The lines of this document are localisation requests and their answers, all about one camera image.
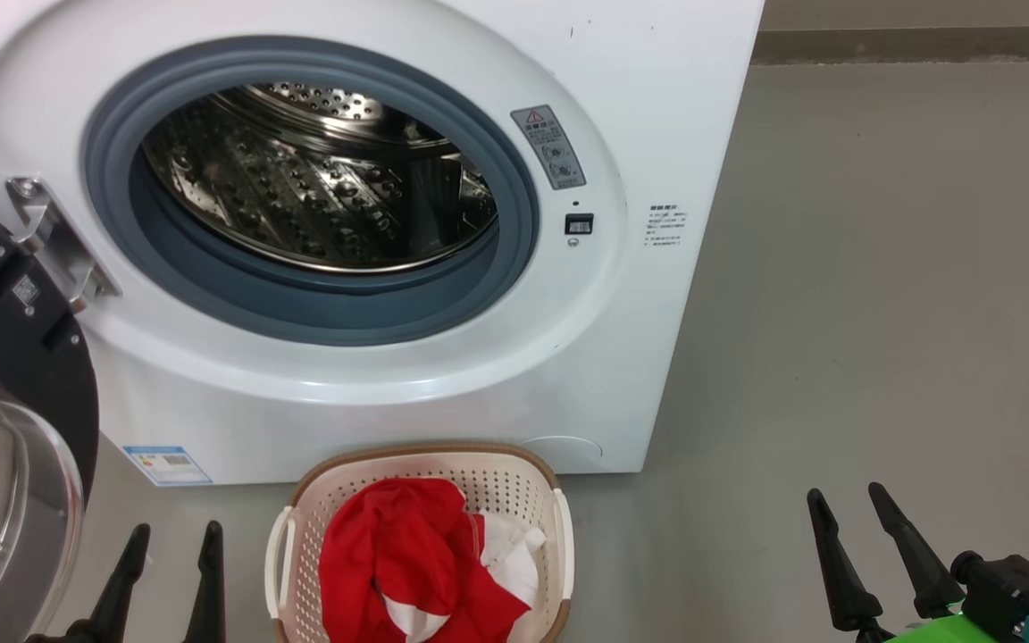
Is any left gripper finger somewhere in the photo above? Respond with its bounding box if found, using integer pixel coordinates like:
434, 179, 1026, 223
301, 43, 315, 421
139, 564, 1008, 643
68, 522, 151, 643
182, 521, 227, 643

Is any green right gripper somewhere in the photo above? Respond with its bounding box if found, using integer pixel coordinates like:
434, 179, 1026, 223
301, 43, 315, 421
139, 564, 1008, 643
807, 482, 1029, 643

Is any red garment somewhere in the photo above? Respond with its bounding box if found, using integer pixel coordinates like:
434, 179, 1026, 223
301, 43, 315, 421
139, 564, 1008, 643
319, 478, 531, 643

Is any white garment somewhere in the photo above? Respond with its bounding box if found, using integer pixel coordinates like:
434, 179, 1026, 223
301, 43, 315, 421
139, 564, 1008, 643
477, 509, 548, 608

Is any cream perforated laundry basket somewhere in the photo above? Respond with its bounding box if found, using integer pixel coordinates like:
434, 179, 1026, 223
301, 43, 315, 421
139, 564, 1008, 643
264, 442, 575, 643

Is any metal door hinge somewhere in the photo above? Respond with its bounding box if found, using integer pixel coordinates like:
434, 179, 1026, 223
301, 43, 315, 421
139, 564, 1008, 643
5, 176, 121, 313

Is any white front-load washing machine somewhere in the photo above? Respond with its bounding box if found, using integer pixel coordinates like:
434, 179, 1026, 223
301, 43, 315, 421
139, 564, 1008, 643
0, 0, 765, 488

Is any blue energy label sticker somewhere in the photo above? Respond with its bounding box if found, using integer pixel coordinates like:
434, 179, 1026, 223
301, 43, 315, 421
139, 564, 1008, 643
122, 445, 213, 487

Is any round filter cover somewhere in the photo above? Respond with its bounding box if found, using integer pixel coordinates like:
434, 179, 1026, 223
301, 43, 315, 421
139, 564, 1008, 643
519, 435, 603, 474

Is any printed text decal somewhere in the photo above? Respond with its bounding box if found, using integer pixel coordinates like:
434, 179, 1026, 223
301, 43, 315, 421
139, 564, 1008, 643
644, 204, 688, 249

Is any grey warning sticker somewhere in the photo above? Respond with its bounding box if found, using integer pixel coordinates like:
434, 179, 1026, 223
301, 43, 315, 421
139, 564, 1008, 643
511, 104, 587, 191

